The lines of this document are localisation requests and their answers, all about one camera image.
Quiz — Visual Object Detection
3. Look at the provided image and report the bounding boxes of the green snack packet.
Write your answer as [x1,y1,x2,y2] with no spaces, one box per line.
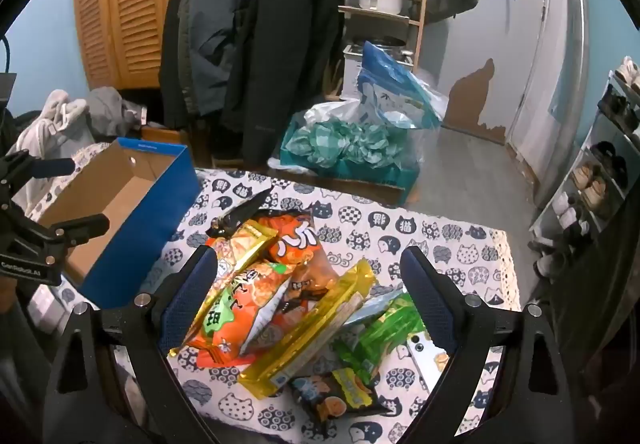
[332,291,426,387]

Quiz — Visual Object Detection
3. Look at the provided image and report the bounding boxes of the dark pot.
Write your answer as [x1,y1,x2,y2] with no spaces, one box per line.
[350,35,408,53]

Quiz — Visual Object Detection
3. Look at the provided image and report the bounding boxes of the light blue snack packet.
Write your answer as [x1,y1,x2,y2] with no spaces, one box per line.
[345,281,406,325]

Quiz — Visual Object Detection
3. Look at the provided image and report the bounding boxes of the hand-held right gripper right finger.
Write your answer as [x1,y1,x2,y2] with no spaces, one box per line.
[399,245,596,444]

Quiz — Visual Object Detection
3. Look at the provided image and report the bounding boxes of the gold snack packet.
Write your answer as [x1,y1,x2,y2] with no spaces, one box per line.
[237,259,378,397]

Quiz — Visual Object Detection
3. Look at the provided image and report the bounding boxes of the grey jacket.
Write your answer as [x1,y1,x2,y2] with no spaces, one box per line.
[172,0,241,135]

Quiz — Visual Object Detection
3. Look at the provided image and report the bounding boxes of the orange packet with white characters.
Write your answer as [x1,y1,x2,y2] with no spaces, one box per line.
[260,211,346,305]

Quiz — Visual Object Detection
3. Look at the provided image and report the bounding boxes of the grey shoe rack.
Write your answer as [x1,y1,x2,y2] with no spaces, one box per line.
[527,54,640,277]

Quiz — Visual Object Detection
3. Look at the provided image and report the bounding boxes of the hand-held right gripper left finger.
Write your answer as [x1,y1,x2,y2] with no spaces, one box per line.
[42,245,221,444]

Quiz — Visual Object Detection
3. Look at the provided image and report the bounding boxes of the white plastic bag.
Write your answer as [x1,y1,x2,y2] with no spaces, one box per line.
[287,99,366,135]

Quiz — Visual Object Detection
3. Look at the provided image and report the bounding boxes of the orange packet with yellow edge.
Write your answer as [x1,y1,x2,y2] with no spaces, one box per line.
[205,219,278,285]

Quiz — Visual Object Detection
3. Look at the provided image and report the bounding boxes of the cat print tablecloth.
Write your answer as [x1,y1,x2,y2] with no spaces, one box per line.
[30,144,523,444]

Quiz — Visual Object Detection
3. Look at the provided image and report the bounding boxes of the bunch of green plastic bags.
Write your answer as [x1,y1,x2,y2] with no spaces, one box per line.
[282,119,413,165]

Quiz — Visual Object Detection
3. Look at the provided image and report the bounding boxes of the white hoodie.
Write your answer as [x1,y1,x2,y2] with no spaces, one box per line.
[12,89,91,175]

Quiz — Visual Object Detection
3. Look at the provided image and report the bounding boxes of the blue zip bag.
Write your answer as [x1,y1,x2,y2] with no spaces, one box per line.
[356,41,451,130]

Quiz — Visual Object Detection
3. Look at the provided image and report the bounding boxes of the black coat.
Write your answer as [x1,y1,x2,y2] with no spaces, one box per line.
[220,0,346,167]

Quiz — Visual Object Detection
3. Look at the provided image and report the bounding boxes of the white door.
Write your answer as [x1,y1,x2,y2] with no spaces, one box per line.
[505,0,591,205]

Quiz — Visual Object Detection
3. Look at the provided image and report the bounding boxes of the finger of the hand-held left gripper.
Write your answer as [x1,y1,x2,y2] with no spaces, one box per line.
[30,214,111,251]
[2,150,76,181]

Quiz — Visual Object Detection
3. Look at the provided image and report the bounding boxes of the red snack packet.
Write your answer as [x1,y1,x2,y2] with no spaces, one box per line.
[170,261,298,367]

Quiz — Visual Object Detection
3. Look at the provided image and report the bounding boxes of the grey cloth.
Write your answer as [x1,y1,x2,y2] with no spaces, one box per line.
[87,87,142,137]

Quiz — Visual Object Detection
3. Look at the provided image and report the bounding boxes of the black and orange snack packet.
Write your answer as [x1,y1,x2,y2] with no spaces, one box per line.
[290,366,393,425]

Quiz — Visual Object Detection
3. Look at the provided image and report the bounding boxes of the rows of shoes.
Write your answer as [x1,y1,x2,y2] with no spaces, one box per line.
[532,55,640,277]

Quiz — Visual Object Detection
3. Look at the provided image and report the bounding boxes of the blue cardboard box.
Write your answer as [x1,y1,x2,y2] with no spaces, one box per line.
[37,137,203,310]

